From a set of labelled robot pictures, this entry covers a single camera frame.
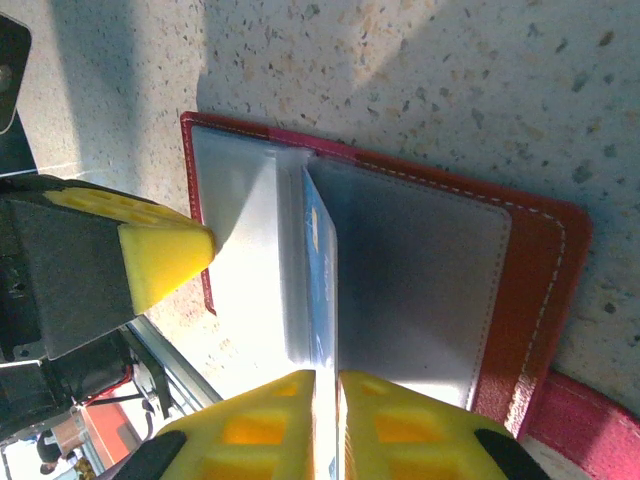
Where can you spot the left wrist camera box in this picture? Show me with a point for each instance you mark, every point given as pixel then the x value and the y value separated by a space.
pixel 12 75

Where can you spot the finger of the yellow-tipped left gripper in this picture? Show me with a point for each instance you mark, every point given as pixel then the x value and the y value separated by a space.
pixel 160 260

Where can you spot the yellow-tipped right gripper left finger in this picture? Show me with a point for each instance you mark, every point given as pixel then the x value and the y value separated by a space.
pixel 250 440

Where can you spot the person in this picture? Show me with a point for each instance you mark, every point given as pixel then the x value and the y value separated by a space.
pixel 50 450

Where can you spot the red leather card holder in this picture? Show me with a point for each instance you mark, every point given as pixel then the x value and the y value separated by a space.
pixel 530 280

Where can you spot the orange background object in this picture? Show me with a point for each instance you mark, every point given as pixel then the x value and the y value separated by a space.
pixel 107 432

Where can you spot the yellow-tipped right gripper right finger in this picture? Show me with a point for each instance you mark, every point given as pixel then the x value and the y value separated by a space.
pixel 425 445

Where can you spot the blue credit card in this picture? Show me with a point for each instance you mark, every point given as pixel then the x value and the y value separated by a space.
pixel 320 260

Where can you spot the aluminium front frame rail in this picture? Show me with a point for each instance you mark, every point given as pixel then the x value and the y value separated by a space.
pixel 180 372

